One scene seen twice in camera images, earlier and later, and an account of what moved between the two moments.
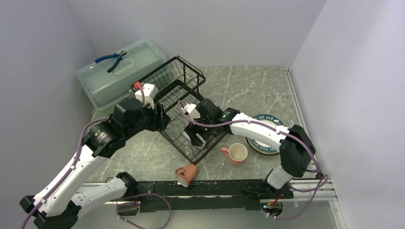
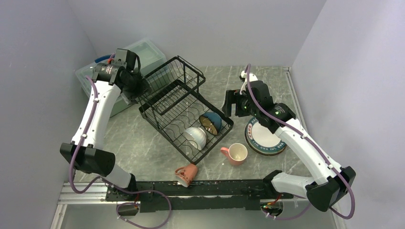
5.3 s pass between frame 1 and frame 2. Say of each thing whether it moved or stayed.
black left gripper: moved
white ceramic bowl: stayed
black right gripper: moved
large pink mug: stayed
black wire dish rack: stayed
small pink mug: stayed
